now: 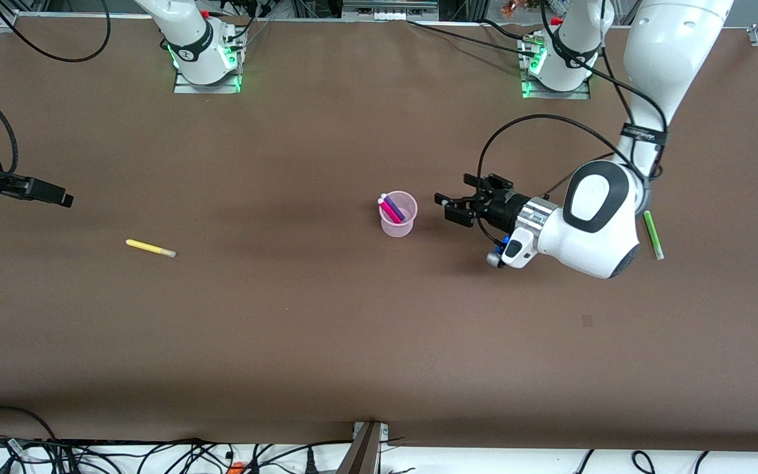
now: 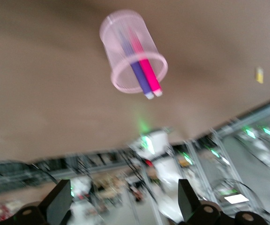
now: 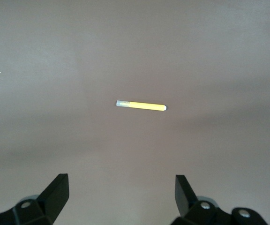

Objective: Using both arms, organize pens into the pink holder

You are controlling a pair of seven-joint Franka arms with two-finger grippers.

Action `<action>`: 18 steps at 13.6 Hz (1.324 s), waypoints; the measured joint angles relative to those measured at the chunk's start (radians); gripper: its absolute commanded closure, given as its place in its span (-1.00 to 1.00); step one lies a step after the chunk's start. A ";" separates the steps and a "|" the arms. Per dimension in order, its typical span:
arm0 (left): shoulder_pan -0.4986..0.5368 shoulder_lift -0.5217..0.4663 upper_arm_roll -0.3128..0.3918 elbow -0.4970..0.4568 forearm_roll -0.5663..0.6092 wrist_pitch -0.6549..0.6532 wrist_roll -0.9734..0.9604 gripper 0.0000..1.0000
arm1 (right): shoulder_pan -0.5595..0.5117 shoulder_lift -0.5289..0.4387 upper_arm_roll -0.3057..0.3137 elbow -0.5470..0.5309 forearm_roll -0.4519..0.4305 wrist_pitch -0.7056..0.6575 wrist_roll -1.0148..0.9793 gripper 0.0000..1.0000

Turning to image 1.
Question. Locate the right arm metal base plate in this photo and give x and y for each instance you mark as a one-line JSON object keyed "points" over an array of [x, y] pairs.
{"points": [[185, 87]]}

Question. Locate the green marker pen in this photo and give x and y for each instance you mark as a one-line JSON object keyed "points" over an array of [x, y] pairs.
{"points": [[653, 234]]}

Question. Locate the orange copper object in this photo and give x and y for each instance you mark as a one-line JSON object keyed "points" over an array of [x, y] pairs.
{"points": [[517, 8]]}

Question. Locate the metal camera post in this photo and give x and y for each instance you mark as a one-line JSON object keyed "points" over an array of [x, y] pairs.
{"points": [[364, 451]]}

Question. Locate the pink plastic pen holder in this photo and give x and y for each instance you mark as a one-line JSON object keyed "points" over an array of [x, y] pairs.
{"points": [[397, 229]]}

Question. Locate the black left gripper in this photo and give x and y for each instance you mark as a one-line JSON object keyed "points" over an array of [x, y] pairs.
{"points": [[502, 206]]}

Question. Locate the brown table cover sheet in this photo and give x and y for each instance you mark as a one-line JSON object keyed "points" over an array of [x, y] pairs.
{"points": [[379, 329]]}

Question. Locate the white power strip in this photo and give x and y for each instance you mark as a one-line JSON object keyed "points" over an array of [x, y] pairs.
{"points": [[389, 9]]}

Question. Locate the purple marker pen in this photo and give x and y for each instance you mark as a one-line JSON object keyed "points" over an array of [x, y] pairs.
{"points": [[397, 208]]}

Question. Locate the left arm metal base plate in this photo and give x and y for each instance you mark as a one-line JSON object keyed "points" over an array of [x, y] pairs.
{"points": [[537, 94]]}

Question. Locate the yellow marker pen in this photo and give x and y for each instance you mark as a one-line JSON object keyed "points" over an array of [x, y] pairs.
{"points": [[150, 247]]}

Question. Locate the pink marker pen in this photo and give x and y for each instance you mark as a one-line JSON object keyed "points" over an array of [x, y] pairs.
{"points": [[390, 212]]}

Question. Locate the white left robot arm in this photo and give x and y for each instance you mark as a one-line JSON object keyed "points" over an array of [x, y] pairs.
{"points": [[589, 237]]}

